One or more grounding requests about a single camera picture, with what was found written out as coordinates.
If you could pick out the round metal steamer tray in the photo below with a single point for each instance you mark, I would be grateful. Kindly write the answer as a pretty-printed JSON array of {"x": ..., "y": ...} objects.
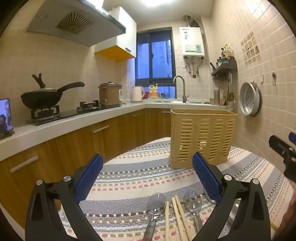
[{"x": 249, "y": 99}]

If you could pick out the brown rice cooker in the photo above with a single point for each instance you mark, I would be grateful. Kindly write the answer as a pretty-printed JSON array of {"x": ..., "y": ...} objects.
[{"x": 109, "y": 95}]

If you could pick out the beige bowl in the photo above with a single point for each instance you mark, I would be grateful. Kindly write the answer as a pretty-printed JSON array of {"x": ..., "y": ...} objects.
[{"x": 220, "y": 101}]

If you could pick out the yellow detergent bottle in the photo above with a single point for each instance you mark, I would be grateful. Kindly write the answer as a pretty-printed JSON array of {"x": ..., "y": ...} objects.
[{"x": 153, "y": 92}]

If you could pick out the black wall spice rack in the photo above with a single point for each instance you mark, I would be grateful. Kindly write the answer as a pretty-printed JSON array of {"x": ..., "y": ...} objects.
[{"x": 223, "y": 69}]

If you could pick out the grey range hood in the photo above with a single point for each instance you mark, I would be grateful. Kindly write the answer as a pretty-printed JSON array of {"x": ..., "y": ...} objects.
[{"x": 69, "y": 23}]

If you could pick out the wooden chopstick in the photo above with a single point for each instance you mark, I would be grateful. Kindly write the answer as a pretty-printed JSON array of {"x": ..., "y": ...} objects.
[
  {"x": 178, "y": 217},
  {"x": 166, "y": 220},
  {"x": 182, "y": 215}
]

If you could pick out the metal flue pipe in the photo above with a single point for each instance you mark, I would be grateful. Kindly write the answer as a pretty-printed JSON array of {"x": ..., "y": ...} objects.
[{"x": 186, "y": 20}]

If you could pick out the dark framed window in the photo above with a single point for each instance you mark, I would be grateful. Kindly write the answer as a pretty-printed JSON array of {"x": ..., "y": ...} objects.
[{"x": 159, "y": 58}]

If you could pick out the metal water pipes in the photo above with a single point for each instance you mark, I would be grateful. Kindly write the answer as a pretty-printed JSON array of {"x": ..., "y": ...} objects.
[{"x": 193, "y": 67}]

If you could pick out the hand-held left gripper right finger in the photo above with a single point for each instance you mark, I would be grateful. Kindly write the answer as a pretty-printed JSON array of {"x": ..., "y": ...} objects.
[{"x": 208, "y": 178}]

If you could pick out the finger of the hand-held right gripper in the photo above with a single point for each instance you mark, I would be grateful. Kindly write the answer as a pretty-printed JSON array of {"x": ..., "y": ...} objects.
[
  {"x": 292, "y": 136},
  {"x": 278, "y": 144}
]

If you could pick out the beige plastic utensil basket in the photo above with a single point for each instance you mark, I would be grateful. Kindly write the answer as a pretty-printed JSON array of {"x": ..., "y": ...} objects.
[{"x": 203, "y": 134}]

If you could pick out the white and yellow wall cabinet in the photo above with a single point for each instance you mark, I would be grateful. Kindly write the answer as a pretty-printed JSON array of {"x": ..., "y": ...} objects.
[{"x": 124, "y": 27}]

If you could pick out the smartphone with lit screen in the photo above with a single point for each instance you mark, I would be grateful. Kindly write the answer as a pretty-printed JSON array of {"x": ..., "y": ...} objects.
[{"x": 4, "y": 115}]

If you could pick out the metal wall hook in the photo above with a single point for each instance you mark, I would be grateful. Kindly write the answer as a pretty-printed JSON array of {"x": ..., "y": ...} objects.
[{"x": 274, "y": 77}]

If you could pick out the black wok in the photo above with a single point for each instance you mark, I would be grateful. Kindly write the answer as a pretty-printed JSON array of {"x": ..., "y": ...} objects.
[{"x": 41, "y": 99}]

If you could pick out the row of seasoning bottles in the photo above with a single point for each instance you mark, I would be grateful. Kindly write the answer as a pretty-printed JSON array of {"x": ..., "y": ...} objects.
[{"x": 225, "y": 56}]

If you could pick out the striped woven tablecloth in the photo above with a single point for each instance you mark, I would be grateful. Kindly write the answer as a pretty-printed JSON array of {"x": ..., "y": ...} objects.
[{"x": 138, "y": 176}]

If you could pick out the red container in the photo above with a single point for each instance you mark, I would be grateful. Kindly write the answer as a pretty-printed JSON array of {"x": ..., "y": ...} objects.
[{"x": 146, "y": 95}]

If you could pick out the person's right forearm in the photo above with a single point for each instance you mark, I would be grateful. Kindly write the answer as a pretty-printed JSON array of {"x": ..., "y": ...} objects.
[{"x": 290, "y": 213}]

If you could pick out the clear plastic spoon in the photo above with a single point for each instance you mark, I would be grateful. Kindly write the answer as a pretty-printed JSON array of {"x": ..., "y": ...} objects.
[
  {"x": 206, "y": 195},
  {"x": 156, "y": 204},
  {"x": 192, "y": 202}
]

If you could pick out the steel sink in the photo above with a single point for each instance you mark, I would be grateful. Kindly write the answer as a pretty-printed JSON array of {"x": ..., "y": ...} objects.
[{"x": 196, "y": 102}]

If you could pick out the metal kitchen faucet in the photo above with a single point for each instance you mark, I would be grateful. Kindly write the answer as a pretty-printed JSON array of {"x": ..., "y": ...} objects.
[{"x": 184, "y": 92}]

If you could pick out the hanging metal ladle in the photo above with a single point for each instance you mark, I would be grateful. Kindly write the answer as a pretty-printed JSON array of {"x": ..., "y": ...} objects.
[{"x": 230, "y": 92}]

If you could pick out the white water heater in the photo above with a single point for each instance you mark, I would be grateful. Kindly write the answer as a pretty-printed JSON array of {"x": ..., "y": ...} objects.
[{"x": 192, "y": 39}]

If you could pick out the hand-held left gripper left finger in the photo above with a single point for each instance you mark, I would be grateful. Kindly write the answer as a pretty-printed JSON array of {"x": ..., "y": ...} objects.
[{"x": 92, "y": 171}]

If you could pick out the white electric kettle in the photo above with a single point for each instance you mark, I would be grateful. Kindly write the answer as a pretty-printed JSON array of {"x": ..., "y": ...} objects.
[{"x": 137, "y": 93}]

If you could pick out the black gas stove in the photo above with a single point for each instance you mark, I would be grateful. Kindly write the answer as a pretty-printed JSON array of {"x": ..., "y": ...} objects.
[{"x": 69, "y": 113}]

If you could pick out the ceiling light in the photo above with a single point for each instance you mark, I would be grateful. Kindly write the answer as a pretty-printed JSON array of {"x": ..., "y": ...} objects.
[{"x": 152, "y": 1}]

